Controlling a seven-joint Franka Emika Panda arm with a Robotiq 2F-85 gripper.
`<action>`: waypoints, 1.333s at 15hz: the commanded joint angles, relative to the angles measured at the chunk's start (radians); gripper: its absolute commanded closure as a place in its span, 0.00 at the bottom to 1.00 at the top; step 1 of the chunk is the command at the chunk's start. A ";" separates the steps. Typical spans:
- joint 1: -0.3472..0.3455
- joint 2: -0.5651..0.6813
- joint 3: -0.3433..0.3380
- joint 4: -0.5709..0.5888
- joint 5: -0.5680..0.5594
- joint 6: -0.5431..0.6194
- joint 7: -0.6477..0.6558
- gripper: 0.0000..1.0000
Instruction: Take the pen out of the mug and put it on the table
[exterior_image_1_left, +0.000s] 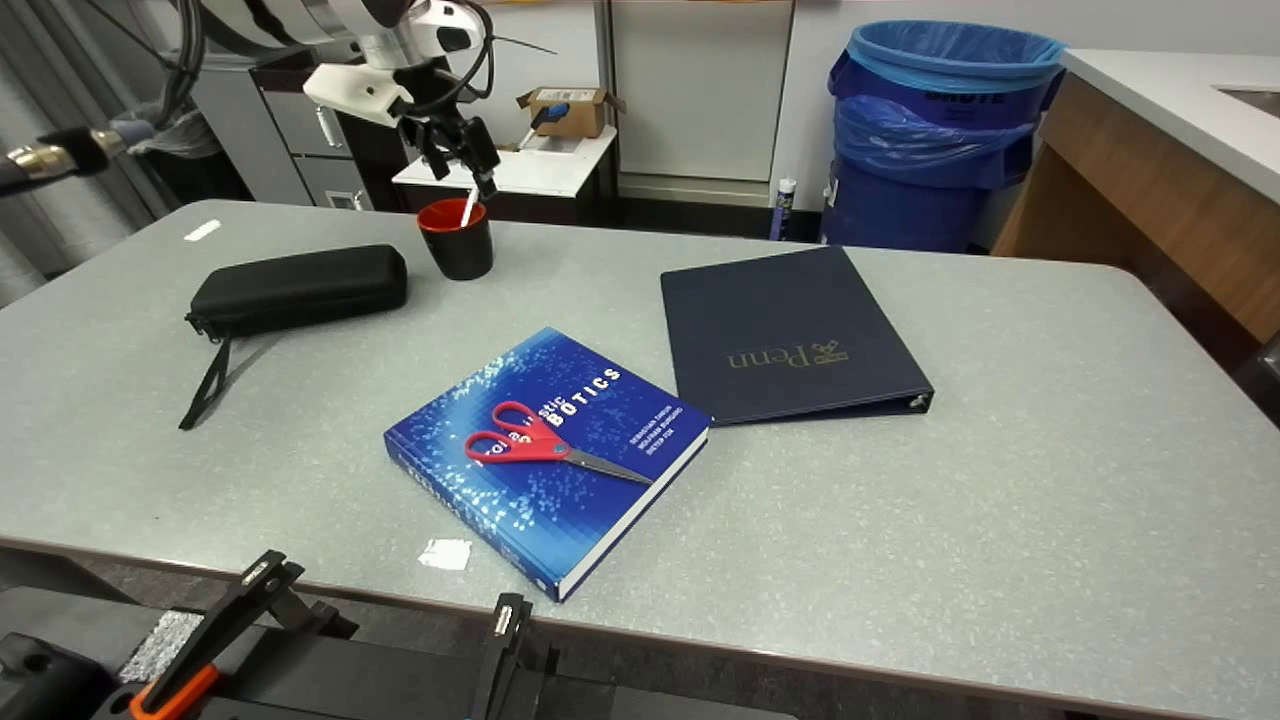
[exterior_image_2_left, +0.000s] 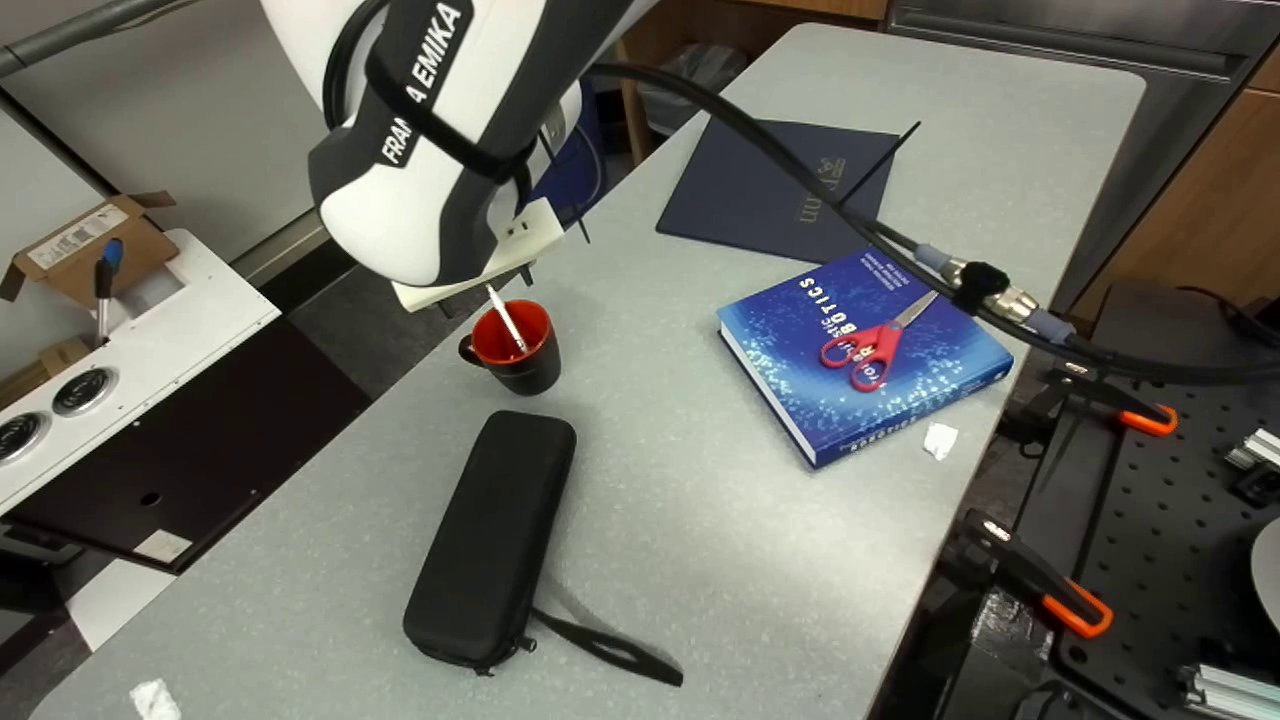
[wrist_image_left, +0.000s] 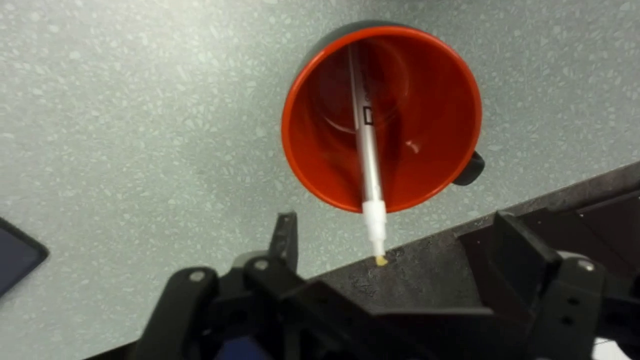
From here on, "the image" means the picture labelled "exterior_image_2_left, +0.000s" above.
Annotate white pen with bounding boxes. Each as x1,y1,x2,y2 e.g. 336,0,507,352
483,280,532,358

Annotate black mug red inside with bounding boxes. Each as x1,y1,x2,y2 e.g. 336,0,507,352
457,295,564,400

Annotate blue robotics book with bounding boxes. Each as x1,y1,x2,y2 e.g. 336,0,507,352
711,246,1017,473

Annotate blue trash bin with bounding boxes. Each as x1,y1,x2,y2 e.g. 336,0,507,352
536,111,612,229

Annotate white square tape piece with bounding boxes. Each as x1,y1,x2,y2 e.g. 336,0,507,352
919,421,965,465

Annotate white side table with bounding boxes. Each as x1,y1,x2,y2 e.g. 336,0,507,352
0,224,284,516

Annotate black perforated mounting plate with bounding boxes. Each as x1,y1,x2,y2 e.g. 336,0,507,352
1053,283,1280,720

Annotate cardboard box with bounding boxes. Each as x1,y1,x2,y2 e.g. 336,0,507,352
0,190,183,316

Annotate wooden counter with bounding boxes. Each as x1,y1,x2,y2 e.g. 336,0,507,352
1065,51,1280,312

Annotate white tape strip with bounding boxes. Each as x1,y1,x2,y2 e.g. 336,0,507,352
126,674,189,720

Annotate navy blue ring binder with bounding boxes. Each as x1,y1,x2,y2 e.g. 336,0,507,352
650,115,903,266

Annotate black zip case with strap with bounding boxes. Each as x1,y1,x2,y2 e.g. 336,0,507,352
398,407,688,691

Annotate red handled scissors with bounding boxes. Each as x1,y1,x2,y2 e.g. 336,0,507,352
816,286,944,396

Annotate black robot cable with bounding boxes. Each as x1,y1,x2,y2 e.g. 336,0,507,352
584,56,1280,391

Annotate silver aluminium rail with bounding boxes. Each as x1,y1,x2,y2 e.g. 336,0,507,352
1176,661,1280,720
1219,422,1280,475

